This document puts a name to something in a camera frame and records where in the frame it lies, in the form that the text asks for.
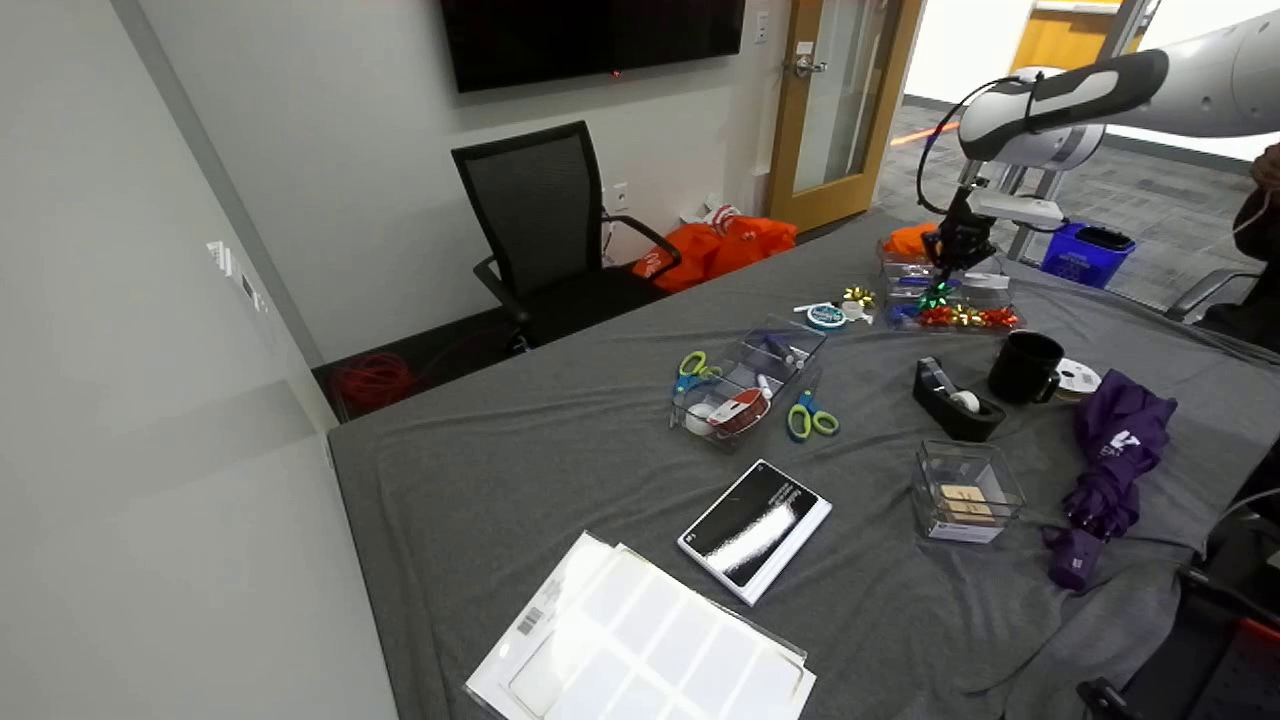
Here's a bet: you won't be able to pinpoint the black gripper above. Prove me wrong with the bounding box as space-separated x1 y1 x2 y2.
926 188 995 273

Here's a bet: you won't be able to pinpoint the green ribbon bow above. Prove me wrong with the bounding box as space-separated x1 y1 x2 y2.
921 277 955 306

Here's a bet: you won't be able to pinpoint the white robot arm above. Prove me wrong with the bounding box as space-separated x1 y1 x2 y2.
955 13 1280 171

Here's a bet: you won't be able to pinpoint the gold ribbon bow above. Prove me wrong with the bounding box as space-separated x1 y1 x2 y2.
841 282 876 314

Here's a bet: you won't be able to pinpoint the white ribbon spool middle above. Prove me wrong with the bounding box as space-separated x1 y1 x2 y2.
1057 355 1099 397

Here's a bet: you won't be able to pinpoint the clear acrylic pen holder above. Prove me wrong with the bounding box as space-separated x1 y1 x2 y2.
915 441 1014 548

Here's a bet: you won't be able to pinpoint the blue bin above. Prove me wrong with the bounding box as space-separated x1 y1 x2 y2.
1040 223 1134 288

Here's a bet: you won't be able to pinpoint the black mug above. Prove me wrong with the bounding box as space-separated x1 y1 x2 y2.
986 332 1064 402

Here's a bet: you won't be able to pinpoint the black tape dispenser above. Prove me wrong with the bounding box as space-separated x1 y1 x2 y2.
910 355 1005 441

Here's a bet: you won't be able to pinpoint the wooden framed door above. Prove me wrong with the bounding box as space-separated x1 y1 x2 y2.
762 0 924 232

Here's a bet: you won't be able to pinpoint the grey table cloth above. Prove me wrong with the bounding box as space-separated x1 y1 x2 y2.
330 223 1280 720

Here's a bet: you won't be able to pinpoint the orange fabric on floor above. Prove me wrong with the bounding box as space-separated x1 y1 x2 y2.
629 214 799 293

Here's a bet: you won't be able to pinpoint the purple folded umbrella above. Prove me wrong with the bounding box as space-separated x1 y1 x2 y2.
1048 370 1176 593

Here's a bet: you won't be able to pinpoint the clear pencil case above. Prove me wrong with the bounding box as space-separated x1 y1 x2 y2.
673 329 823 441

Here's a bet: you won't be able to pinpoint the black white tablet box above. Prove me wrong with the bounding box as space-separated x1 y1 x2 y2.
677 461 833 603

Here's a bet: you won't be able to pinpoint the black office chair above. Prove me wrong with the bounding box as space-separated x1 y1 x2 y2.
452 118 678 346

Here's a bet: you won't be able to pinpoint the white label sheets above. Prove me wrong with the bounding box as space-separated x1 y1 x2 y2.
465 530 815 720

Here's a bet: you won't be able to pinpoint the green handled scissors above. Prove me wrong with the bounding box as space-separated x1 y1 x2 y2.
782 388 841 444

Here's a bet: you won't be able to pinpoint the wall mounted black television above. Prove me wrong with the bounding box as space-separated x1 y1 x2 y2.
439 0 746 92

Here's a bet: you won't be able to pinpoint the red cable coil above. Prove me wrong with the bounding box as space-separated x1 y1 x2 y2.
330 350 424 418

